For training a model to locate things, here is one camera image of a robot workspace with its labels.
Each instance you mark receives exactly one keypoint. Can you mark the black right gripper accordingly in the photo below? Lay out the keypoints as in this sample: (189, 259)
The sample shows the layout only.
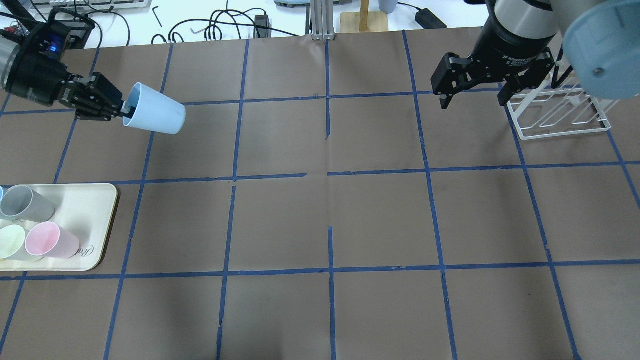
(506, 49)

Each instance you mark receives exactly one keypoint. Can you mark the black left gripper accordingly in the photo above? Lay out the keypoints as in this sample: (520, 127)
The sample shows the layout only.
(34, 80)

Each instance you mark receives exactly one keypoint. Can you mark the light blue plastic cup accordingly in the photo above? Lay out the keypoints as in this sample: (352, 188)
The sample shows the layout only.
(152, 111)

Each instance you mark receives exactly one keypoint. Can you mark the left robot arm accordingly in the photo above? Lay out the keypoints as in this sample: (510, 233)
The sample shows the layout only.
(35, 77)

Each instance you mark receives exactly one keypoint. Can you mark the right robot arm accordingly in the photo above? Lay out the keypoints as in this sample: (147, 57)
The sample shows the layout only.
(600, 40)

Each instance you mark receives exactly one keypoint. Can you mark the grey plastic cup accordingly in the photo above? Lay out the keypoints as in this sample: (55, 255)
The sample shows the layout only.
(23, 203)

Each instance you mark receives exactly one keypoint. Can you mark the blue cup on desk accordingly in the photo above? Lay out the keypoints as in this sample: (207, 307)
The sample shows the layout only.
(387, 6)

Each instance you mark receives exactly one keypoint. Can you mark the pink plastic cup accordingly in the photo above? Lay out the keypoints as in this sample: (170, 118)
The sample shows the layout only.
(49, 240)

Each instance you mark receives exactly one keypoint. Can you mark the cream plastic cup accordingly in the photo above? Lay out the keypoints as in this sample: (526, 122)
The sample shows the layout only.
(12, 243)

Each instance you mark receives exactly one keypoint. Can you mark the black power adapter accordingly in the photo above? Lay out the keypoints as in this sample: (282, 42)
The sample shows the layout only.
(428, 20)

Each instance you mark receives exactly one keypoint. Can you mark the cream serving tray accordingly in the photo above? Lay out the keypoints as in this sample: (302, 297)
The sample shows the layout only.
(86, 210)

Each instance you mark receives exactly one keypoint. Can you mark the wooden mug tree stand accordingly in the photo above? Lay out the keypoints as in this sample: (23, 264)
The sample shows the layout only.
(363, 21)

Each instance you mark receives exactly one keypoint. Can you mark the white wire cup rack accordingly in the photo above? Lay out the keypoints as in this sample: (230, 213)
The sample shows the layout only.
(558, 108)

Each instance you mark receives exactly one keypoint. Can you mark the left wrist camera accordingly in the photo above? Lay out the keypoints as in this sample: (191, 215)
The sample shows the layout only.
(62, 31)

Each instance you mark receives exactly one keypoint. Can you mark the aluminium frame post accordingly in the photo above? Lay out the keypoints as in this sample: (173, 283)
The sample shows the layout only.
(322, 20)

